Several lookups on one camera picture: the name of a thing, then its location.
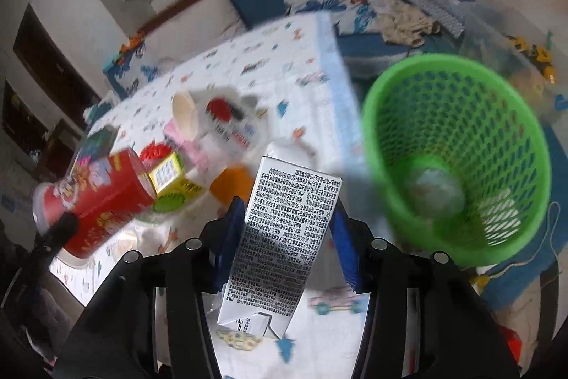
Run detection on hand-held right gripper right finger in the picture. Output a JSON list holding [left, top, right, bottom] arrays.
[[329, 199, 520, 379]]

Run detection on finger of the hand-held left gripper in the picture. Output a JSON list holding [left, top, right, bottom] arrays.
[[31, 211, 81, 260]]

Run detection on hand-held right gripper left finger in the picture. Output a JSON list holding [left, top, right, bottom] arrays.
[[53, 196, 247, 379]]

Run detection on white printed carton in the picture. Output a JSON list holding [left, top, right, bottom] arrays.
[[217, 141, 344, 340]]

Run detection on red snack can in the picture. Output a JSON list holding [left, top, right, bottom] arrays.
[[32, 148, 157, 260]]

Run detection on yellow green small box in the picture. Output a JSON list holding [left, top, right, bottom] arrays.
[[146, 152, 207, 215]]

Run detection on pink packet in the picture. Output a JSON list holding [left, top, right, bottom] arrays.
[[163, 121, 211, 173]]

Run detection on clear plastic container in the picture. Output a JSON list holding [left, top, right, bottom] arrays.
[[406, 166, 466, 220]]

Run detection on red mesh net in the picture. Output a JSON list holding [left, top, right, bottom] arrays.
[[140, 141, 174, 162]]

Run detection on cream paper cup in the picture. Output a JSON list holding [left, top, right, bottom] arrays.
[[171, 91, 209, 142]]

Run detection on green plastic basket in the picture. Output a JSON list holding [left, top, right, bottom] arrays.
[[360, 53, 552, 267]]

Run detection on orange plastic piece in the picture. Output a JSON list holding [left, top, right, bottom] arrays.
[[209, 166, 256, 206]]

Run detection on dark printed packet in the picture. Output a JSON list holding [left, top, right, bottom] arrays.
[[73, 125, 120, 175]]

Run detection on white wrapper with red label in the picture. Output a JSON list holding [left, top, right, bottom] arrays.
[[195, 88, 271, 162]]

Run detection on white cartoon print table cloth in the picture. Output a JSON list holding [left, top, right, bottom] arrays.
[[49, 12, 369, 379]]

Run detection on dark wooden cabinet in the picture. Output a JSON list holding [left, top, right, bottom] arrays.
[[2, 4, 103, 180]]

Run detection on orange blue toy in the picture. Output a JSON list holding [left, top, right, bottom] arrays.
[[103, 30, 147, 73]]

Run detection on blue floor mat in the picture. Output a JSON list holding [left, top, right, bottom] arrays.
[[226, 0, 562, 313]]

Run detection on white pillow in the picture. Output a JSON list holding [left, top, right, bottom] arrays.
[[153, 0, 242, 64]]

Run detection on beige clothes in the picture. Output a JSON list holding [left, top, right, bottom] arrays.
[[377, 4, 442, 48]]

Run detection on clear plastic storage box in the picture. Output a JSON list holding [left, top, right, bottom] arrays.
[[457, 4, 568, 126]]

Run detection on grey patterned cloth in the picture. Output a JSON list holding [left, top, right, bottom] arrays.
[[402, 0, 466, 38]]

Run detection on yellow toy truck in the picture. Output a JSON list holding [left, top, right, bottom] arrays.
[[528, 45, 557, 83], [506, 33, 534, 53]]

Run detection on white cord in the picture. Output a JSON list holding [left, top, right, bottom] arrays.
[[477, 201, 562, 277]]

